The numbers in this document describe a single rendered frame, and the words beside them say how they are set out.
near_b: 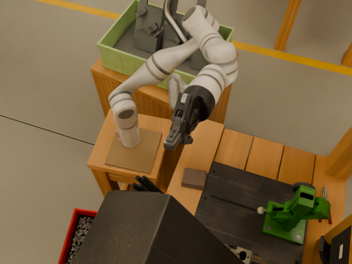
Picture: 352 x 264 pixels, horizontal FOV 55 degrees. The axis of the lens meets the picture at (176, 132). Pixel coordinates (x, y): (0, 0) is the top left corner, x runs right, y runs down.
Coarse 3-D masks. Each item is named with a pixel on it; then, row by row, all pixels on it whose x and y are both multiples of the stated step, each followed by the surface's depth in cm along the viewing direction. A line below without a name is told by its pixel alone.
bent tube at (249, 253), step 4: (232, 248) 115; (240, 248) 96; (244, 248) 96; (236, 252) 97; (240, 252) 96; (244, 252) 97; (248, 252) 94; (252, 252) 93; (240, 256) 96; (244, 256) 97; (248, 256) 94; (252, 256) 96; (256, 256) 97; (244, 260) 94; (248, 260) 93; (252, 260) 95; (256, 260) 96; (260, 260) 97; (264, 260) 99
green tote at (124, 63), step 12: (132, 12) 197; (180, 12) 189; (120, 24) 190; (108, 36) 182; (120, 36) 195; (228, 36) 179; (108, 48) 174; (108, 60) 183; (120, 60) 178; (132, 60) 174; (144, 60) 169; (120, 72) 187; (132, 72) 182; (180, 72) 165; (156, 84) 182
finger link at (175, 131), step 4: (176, 116) 64; (176, 120) 64; (180, 120) 64; (176, 124) 64; (180, 124) 64; (172, 128) 64; (176, 128) 64; (180, 128) 64; (172, 132) 63; (176, 132) 63; (168, 136) 63; (172, 136) 63; (176, 136) 63; (168, 140) 62; (172, 140) 62
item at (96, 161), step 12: (108, 120) 163; (144, 120) 163; (156, 120) 163; (168, 120) 163; (108, 132) 159; (168, 132) 159; (96, 144) 156; (108, 144) 156; (96, 156) 152; (156, 156) 152; (96, 168) 151; (108, 168) 149; (120, 168) 149; (156, 168) 149; (156, 180) 148
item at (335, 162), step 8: (344, 136) 132; (344, 144) 129; (336, 152) 136; (344, 152) 128; (328, 160) 144; (336, 160) 134; (344, 160) 132; (328, 168) 140; (336, 168) 138; (344, 168) 136; (336, 176) 142; (344, 176) 140; (344, 224) 106; (328, 232) 118; (336, 232) 110; (328, 240) 115
